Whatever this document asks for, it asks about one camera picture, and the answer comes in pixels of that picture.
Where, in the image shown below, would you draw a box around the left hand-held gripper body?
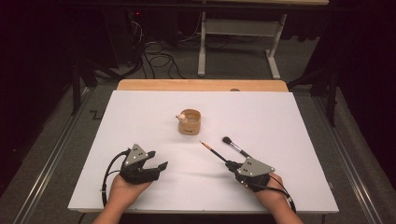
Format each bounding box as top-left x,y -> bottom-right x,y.
120,143 -> 162,185

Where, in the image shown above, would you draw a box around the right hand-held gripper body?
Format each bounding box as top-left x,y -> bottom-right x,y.
233,157 -> 276,193

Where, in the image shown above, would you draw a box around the thin black brush copper ferrule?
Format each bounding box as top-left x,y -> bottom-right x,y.
199,140 -> 232,164

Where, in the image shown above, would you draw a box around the round wooden brush holder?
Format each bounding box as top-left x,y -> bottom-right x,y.
175,108 -> 202,136

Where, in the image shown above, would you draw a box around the person's left hand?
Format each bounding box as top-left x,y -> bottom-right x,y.
106,175 -> 153,208

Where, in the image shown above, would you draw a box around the person's right hand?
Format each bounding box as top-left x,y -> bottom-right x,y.
252,173 -> 292,211

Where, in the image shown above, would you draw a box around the black makeup brush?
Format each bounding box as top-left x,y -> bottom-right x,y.
221,135 -> 252,159

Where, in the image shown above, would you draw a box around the white board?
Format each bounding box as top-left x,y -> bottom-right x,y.
67,90 -> 340,215

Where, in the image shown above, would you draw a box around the wooden table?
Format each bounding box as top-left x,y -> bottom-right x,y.
117,78 -> 290,93

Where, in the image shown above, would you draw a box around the black metal stand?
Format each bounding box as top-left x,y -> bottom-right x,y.
288,63 -> 340,128
70,59 -> 98,117

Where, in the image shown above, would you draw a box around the dark equipment box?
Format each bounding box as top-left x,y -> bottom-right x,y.
102,7 -> 148,66

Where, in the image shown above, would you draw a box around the white-framed desk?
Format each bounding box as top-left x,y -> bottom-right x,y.
192,0 -> 330,80

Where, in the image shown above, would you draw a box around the left hand-held gripper black cable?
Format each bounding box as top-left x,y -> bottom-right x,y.
101,148 -> 131,208

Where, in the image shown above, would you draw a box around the hand-held gripper black cable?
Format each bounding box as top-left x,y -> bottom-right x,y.
246,174 -> 297,215
101,148 -> 131,208

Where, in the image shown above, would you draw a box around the right hand-held gripper black cable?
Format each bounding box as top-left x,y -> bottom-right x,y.
246,174 -> 297,215

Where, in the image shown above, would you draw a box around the metal floor rail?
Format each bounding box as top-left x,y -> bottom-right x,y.
12,88 -> 94,224
314,96 -> 385,224

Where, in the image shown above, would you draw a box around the black floor cables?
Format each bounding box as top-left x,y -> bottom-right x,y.
141,40 -> 186,80

